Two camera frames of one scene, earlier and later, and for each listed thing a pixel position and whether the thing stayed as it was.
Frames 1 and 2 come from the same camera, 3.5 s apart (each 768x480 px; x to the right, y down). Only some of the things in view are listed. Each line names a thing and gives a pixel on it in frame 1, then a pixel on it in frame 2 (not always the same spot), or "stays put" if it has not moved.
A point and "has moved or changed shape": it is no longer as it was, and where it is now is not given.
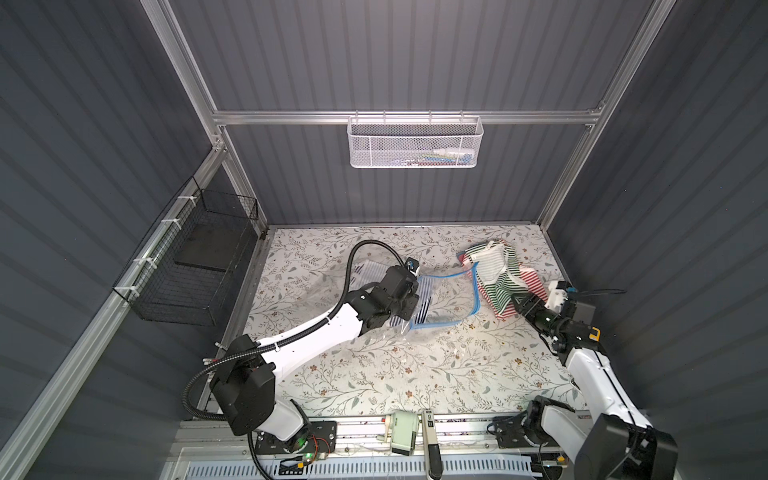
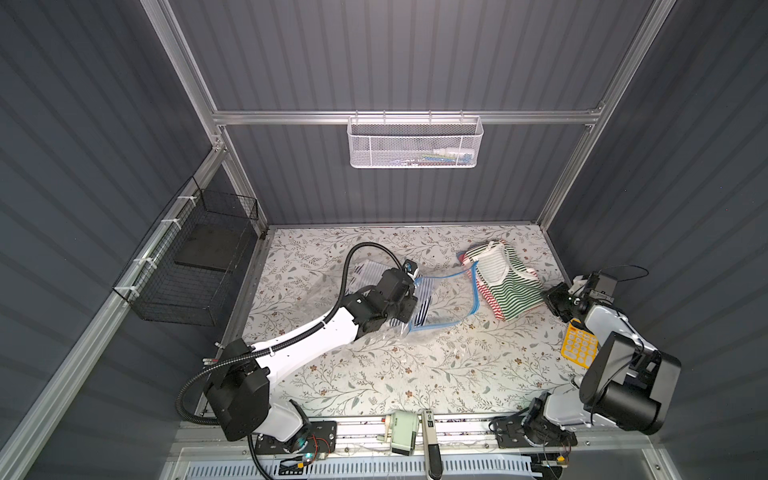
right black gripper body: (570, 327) to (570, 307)
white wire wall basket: (414, 142) stays put
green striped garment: (498, 271) has moved or changed shape
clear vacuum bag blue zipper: (440, 298) stays put
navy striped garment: (368, 271) stays put
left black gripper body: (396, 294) stays put
